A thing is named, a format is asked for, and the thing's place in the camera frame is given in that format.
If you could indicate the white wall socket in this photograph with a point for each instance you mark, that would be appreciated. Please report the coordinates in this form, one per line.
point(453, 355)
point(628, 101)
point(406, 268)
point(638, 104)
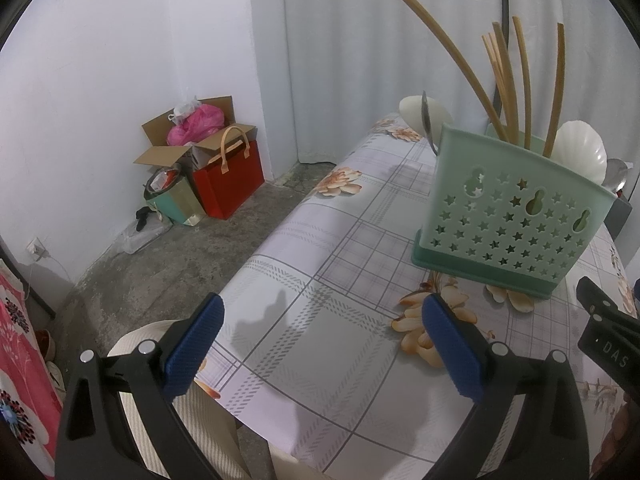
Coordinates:
point(36, 247)

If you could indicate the clear plastic bag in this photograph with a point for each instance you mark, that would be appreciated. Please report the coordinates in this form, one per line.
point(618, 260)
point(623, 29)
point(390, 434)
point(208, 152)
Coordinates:
point(140, 240)

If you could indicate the bundle of wooden chopsticks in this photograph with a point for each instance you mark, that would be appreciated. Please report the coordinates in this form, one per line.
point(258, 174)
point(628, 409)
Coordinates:
point(506, 90)

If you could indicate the red gift bag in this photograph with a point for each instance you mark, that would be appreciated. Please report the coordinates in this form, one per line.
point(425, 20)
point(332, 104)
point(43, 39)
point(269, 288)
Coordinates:
point(230, 190)

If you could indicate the teal paper bag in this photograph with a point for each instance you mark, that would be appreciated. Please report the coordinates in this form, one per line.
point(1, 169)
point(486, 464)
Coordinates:
point(180, 207)

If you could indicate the floral plaid tablecloth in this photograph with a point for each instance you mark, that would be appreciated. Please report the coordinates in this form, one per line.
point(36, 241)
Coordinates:
point(325, 320)

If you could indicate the pink floral blanket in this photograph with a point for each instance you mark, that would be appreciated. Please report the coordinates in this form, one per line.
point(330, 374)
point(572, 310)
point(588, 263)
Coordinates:
point(20, 360)

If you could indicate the small black object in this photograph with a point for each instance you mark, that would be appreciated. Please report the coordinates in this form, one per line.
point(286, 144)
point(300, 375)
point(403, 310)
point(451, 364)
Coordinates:
point(142, 217)

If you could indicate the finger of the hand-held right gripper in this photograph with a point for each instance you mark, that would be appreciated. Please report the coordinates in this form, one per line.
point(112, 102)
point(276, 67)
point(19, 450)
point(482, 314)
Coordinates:
point(597, 301)

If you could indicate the green plastic utensil holder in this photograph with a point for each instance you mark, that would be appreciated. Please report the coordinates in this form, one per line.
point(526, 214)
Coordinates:
point(500, 220)

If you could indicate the white plastic bag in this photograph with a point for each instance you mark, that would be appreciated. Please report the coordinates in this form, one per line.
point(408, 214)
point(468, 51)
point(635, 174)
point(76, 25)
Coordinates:
point(182, 110)

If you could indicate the dark grey box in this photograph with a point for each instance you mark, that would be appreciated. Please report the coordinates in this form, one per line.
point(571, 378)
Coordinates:
point(620, 215)

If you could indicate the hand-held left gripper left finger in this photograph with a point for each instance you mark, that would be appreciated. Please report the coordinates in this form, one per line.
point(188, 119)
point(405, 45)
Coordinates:
point(192, 347)

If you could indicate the cream fabric stool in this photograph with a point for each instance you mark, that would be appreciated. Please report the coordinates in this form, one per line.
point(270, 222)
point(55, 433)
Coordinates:
point(220, 435)

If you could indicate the metal spoon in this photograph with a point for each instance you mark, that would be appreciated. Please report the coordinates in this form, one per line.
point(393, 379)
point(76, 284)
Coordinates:
point(427, 120)
point(617, 172)

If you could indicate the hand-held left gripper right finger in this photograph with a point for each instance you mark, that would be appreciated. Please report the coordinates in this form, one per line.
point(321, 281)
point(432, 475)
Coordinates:
point(452, 352)

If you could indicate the cardboard box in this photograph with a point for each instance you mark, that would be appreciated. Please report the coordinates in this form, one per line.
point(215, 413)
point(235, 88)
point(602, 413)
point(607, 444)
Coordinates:
point(155, 157)

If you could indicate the pink plastic bag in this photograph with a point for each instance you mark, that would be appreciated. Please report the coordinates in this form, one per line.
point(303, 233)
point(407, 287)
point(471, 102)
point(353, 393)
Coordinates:
point(195, 125)

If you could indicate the black frame board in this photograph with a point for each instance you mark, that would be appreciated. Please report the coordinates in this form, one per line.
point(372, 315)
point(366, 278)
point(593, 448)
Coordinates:
point(35, 295)

